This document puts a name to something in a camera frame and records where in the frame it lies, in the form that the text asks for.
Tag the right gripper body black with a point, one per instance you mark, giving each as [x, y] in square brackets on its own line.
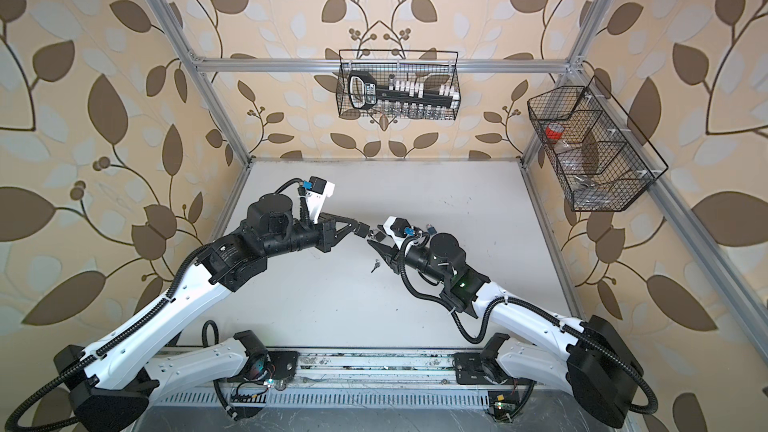
[419, 259]

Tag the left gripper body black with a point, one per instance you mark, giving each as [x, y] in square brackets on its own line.
[320, 233]

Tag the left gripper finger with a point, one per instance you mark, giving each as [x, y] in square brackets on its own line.
[349, 223]
[345, 237]

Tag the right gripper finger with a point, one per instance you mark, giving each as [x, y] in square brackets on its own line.
[392, 232]
[390, 255]

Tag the black padlock with keys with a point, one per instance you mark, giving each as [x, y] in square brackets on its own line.
[362, 230]

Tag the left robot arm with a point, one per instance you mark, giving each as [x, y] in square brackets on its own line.
[114, 380]

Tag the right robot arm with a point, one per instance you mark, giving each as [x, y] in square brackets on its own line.
[588, 360]

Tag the black socket set holder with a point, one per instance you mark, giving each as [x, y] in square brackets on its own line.
[364, 92]

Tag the red capped item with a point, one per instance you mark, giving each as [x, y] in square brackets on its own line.
[554, 132]

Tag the clear plastic bag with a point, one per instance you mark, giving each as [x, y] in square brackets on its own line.
[609, 190]

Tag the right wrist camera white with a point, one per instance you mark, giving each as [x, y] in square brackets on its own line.
[407, 230]

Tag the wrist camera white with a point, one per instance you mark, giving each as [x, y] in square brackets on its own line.
[407, 230]
[316, 191]

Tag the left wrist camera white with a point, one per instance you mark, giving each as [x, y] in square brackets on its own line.
[316, 191]

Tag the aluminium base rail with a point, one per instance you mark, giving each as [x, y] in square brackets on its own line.
[474, 379]

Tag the back wire basket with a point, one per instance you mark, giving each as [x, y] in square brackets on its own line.
[432, 66]

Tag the side wire basket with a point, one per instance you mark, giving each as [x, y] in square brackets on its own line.
[597, 135]

